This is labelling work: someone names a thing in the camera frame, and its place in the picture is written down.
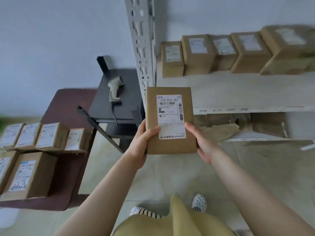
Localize person's left hand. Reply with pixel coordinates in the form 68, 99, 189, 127
125, 119, 162, 170

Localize person's right hand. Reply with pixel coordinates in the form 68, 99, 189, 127
185, 121, 219, 165

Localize labelled cardboard parcel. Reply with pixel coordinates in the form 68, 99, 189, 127
145, 87, 198, 155

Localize person's right forearm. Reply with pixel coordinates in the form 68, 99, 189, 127
211, 148, 315, 236

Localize person's left forearm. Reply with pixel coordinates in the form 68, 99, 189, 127
53, 153, 147, 236

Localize torn brown cardboard sheet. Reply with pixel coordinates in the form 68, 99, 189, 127
194, 112, 289, 143

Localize white metal shelving rack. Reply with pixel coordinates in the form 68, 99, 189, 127
124, 0, 315, 152

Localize black metal side table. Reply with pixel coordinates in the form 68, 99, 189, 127
77, 56, 145, 154

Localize beige barcode scanner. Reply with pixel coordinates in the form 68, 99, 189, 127
108, 76, 124, 104

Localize brown labelled cardboard box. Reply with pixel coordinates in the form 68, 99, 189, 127
211, 35, 239, 72
181, 34, 216, 76
230, 31, 273, 74
259, 25, 315, 76
161, 41, 185, 78

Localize person's right white shoe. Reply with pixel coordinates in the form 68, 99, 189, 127
192, 193, 207, 214

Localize small labelled cardboard box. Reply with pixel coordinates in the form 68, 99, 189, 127
15, 122, 42, 151
64, 128, 94, 154
0, 123, 26, 149
35, 122, 69, 152

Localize person's left striped shoe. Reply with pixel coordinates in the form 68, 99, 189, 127
130, 206, 168, 219

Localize dark brown table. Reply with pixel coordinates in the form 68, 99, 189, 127
0, 88, 98, 211

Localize yellow garment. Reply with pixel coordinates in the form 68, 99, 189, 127
112, 194, 239, 236

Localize large labelled cardboard box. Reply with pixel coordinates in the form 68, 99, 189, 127
0, 151, 21, 194
0, 152, 58, 202

